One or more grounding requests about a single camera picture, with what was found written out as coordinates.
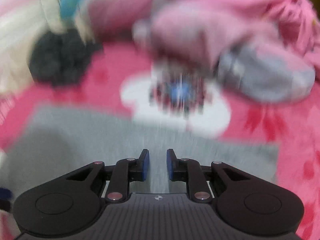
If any grey sweatshirt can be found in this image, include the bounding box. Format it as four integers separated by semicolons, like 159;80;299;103
5;105;279;195

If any dark grey garment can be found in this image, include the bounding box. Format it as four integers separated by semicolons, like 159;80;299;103
29;29;103;85

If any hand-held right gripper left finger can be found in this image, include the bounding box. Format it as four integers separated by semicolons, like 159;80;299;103
66;149;150;203

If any pink printed quilt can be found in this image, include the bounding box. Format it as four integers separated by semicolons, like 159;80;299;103
85;0;320;103

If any pink floral bed sheet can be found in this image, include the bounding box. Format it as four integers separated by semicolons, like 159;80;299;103
0;42;320;240

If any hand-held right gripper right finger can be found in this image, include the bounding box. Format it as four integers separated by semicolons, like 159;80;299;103
166;149;250;203

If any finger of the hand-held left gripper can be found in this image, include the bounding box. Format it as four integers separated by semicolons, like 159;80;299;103
0;187;13;210

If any beige garment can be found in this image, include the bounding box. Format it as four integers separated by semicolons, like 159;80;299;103
0;0;93;93

